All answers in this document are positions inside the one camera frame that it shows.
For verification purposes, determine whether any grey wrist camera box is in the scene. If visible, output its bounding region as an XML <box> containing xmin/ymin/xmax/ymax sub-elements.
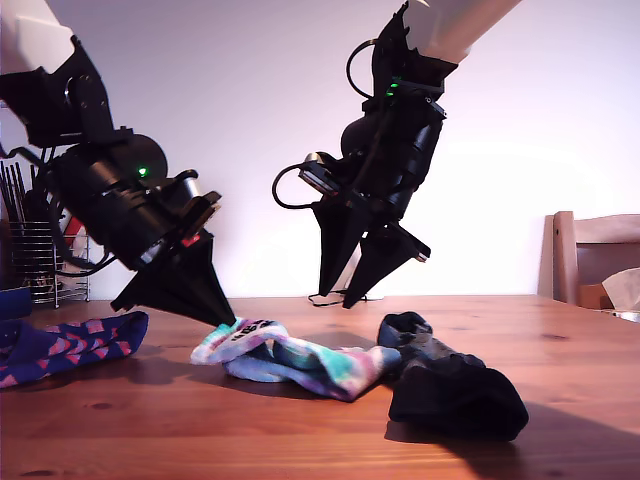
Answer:
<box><xmin>302</xmin><ymin>151</ymin><xmax>334</xmax><ymax>171</ymax></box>
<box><xmin>167</xmin><ymin>168</ymin><xmax>205</xmax><ymax>209</ymax></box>

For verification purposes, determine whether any blue box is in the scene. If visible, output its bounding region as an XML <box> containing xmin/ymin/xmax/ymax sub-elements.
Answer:
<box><xmin>0</xmin><ymin>287</ymin><xmax>34</xmax><ymax>321</ymax></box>

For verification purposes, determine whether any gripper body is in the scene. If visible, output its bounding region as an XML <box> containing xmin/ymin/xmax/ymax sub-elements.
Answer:
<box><xmin>298</xmin><ymin>148</ymin><xmax>433</xmax><ymax>263</ymax></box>
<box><xmin>98</xmin><ymin>187</ymin><xmax>224</xmax><ymax>272</ymax></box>

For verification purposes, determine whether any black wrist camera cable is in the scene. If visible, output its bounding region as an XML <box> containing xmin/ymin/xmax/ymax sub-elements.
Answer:
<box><xmin>271</xmin><ymin>164</ymin><xmax>321</xmax><ymax>210</ymax></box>

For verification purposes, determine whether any white round security camera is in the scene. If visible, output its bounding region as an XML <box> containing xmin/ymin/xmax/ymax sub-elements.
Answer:
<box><xmin>335</xmin><ymin>244</ymin><xmax>387</xmax><ymax>303</ymax></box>

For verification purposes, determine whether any dark grey sock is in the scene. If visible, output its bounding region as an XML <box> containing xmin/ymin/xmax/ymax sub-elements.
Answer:
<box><xmin>376</xmin><ymin>310</ymin><xmax>530</xmax><ymax>443</ymax></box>

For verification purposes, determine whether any white tissue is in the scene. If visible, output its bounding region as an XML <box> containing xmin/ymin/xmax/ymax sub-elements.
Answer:
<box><xmin>601</xmin><ymin>268</ymin><xmax>640</xmax><ymax>314</ymax></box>

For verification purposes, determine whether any black security camera cable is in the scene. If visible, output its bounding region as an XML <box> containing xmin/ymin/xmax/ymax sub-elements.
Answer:
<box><xmin>307</xmin><ymin>288</ymin><xmax>372</xmax><ymax>308</ymax></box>

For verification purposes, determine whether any pastel tie-dye sock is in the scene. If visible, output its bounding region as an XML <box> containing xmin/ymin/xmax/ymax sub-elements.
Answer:
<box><xmin>189</xmin><ymin>317</ymin><xmax>403</xmax><ymax>403</ymax></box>

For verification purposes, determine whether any wooden chair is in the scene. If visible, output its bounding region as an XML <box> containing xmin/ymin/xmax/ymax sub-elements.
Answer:
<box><xmin>537</xmin><ymin>210</ymin><xmax>640</xmax><ymax>311</ymax></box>

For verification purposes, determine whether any purple sock with pink squares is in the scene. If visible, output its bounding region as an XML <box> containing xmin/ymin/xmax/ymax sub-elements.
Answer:
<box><xmin>0</xmin><ymin>310</ymin><xmax>150</xmax><ymax>390</ymax></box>

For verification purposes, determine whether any white paper packet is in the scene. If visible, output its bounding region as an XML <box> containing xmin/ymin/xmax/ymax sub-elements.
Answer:
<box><xmin>62</xmin><ymin>235</ymin><xmax>92</xmax><ymax>292</ymax></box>

